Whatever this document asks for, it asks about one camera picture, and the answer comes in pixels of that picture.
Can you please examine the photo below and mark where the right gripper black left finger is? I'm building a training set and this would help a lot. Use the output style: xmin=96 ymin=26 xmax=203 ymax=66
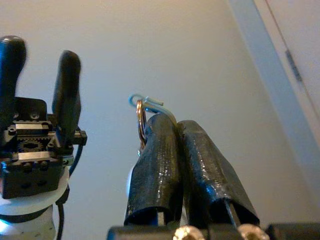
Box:
xmin=124 ymin=113 xmax=185 ymax=226

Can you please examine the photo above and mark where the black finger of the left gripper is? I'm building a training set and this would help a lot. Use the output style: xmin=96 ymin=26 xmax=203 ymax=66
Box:
xmin=0 ymin=35 xmax=27 ymax=148
xmin=51 ymin=49 xmax=82 ymax=150

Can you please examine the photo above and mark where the copper key ring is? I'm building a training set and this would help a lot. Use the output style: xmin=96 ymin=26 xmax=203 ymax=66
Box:
xmin=135 ymin=99 xmax=149 ymax=150

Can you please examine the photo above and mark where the white wire hook loop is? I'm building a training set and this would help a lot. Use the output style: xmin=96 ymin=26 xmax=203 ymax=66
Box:
xmin=127 ymin=93 xmax=178 ymax=125

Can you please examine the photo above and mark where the grey metal door hinge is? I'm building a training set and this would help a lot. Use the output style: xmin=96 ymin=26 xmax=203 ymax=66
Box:
xmin=284 ymin=49 xmax=303 ymax=83

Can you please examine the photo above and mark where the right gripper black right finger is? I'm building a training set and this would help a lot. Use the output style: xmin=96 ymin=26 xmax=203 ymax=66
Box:
xmin=178 ymin=119 xmax=261 ymax=229

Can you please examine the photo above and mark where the white door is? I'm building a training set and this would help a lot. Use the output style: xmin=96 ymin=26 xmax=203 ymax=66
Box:
xmin=265 ymin=0 xmax=320 ymax=121

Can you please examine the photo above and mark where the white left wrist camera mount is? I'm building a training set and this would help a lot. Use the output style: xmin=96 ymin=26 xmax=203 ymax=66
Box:
xmin=0 ymin=171 xmax=71 ymax=240

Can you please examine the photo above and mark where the white door frame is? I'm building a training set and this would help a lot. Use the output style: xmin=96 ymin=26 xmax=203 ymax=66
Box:
xmin=227 ymin=0 xmax=320 ymax=201

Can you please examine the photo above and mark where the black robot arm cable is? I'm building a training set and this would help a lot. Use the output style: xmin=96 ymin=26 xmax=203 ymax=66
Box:
xmin=55 ymin=143 xmax=85 ymax=240

